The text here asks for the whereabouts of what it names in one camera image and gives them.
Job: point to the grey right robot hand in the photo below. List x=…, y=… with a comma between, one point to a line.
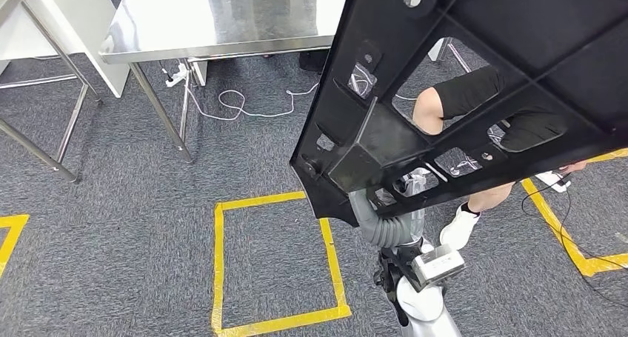
x=417, y=180

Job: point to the person's hand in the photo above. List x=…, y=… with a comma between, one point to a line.
x=575, y=168

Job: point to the black plastic bracket plate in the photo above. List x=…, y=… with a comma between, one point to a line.
x=515, y=30

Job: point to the stainless steel workbench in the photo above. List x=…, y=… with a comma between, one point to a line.
x=221, y=16

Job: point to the person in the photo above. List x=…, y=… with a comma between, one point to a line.
x=466, y=92

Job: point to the yellow floor tape square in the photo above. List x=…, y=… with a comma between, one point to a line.
x=218, y=266
x=14, y=222
x=603, y=265

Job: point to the stainless steel table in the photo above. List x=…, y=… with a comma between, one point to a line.
x=39, y=151

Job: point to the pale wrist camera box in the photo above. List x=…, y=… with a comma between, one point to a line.
x=436, y=266

